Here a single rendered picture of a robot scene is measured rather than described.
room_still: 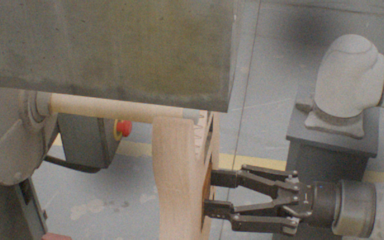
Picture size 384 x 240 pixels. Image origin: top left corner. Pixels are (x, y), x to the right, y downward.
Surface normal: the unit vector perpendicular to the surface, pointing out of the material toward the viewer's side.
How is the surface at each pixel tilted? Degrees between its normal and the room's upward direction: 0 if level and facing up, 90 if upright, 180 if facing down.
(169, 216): 79
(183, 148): 74
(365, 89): 84
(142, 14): 90
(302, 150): 90
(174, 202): 93
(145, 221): 0
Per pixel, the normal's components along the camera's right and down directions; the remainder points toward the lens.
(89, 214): 0.00, -0.78
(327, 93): -0.79, 0.39
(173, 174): -0.18, 0.66
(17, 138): 0.95, 0.23
